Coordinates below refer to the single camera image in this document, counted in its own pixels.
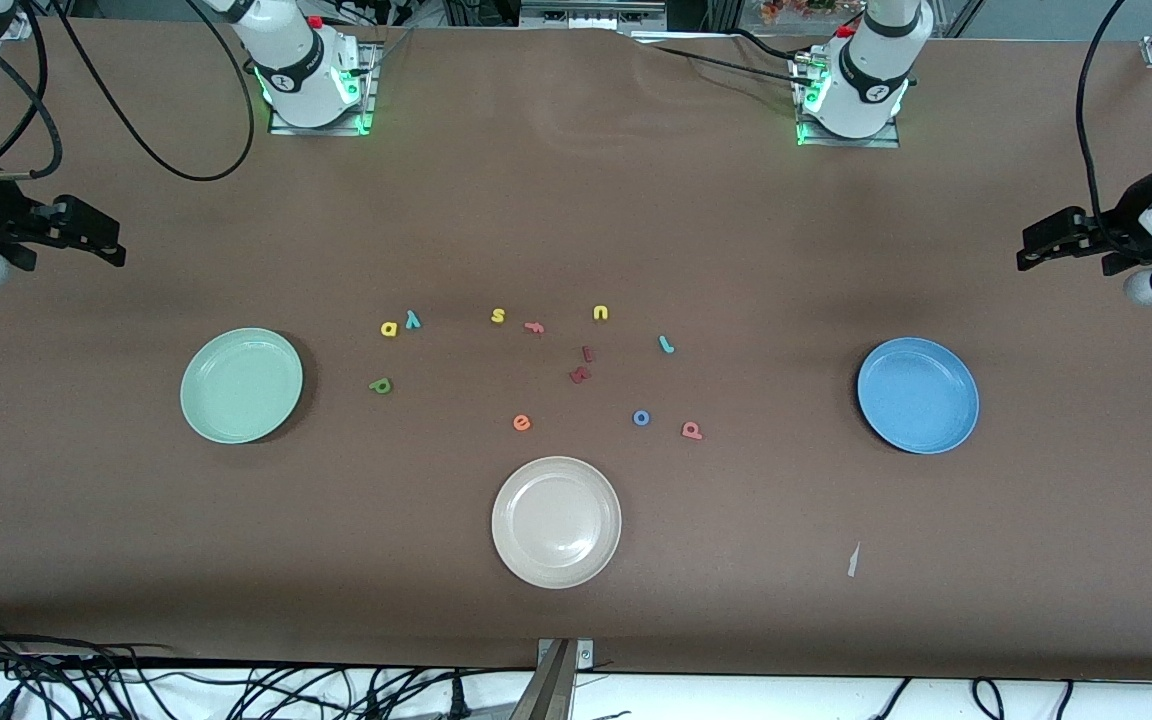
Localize blue round plate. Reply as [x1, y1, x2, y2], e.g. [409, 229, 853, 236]
[856, 337, 980, 456]

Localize black base power cable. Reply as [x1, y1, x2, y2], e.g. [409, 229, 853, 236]
[636, 35, 817, 86]

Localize brown table cover mat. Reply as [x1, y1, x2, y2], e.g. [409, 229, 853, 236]
[0, 18, 1152, 683]

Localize grey power strip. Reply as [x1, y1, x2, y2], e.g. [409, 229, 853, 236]
[521, 0, 667, 27]

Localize metal camera mounting post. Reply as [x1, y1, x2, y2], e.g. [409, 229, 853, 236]
[534, 638, 597, 720]

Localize beige round plate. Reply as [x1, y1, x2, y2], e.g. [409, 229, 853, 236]
[491, 456, 623, 590]

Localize light green round plate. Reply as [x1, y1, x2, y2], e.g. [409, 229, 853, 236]
[180, 327, 304, 445]

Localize orange artificial flowers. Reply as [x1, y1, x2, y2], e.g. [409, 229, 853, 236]
[761, 0, 862, 23]

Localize tangled black floor cables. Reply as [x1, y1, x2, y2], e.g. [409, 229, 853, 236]
[0, 618, 537, 720]

